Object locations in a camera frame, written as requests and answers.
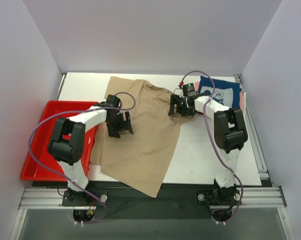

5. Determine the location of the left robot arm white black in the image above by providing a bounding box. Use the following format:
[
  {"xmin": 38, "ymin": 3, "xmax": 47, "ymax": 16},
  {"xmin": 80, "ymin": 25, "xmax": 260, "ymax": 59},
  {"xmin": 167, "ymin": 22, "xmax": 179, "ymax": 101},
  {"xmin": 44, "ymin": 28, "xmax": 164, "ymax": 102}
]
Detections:
[{"xmin": 47, "ymin": 94, "xmax": 134, "ymax": 206}]

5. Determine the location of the beige t-shirt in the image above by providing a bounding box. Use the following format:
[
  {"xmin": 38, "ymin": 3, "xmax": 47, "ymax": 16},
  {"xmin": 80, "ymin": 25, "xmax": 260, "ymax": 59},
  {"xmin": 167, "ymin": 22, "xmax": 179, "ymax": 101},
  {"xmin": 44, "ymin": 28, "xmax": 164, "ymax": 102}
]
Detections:
[{"xmin": 90, "ymin": 76, "xmax": 181, "ymax": 198}]

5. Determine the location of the aluminium frame rail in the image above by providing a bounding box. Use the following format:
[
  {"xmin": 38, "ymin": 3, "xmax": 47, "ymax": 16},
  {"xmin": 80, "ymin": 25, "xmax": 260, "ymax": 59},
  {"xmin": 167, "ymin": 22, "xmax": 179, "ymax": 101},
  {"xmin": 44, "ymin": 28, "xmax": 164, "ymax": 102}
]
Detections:
[{"xmin": 19, "ymin": 187, "xmax": 287, "ymax": 210}]

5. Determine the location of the red plastic tray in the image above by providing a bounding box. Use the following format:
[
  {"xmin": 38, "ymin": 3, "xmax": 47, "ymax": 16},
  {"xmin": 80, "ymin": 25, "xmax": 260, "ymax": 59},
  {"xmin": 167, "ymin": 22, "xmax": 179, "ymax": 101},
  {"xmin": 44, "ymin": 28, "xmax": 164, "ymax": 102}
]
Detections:
[{"xmin": 20, "ymin": 100, "xmax": 100, "ymax": 182}]

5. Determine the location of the folded blue printed t-shirt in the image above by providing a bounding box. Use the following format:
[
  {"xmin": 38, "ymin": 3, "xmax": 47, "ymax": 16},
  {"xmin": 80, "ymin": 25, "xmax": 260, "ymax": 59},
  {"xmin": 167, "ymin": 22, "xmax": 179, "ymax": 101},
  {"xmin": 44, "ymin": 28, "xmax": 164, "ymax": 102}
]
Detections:
[{"xmin": 198, "ymin": 75, "xmax": 242, "ymax": 114}]

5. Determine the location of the folded pink t-shirt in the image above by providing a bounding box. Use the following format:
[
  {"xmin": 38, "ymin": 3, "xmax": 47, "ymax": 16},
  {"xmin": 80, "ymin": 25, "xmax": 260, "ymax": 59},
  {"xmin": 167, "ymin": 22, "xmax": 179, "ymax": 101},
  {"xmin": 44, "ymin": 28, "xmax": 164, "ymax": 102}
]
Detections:
[{"xmin": 194, "ymin": 80, "xmax": 244, "ymax": 115}]

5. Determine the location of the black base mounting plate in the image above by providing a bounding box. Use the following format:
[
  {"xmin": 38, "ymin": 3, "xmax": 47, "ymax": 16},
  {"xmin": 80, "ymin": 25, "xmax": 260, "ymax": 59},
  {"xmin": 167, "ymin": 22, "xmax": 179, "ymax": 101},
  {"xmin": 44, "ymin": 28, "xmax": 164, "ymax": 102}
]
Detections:
[{"xmin": 58, "ymin": 182, "xmax": 244, "ymax": 224}]

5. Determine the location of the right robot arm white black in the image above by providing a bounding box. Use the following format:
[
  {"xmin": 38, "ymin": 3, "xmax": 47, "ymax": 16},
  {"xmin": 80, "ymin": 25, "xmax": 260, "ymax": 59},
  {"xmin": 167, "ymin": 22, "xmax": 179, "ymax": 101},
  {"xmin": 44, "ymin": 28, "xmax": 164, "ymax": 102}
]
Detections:
[{"xmin": 168, "ymin": 83, "xmax": 248, "ymax": 204}]

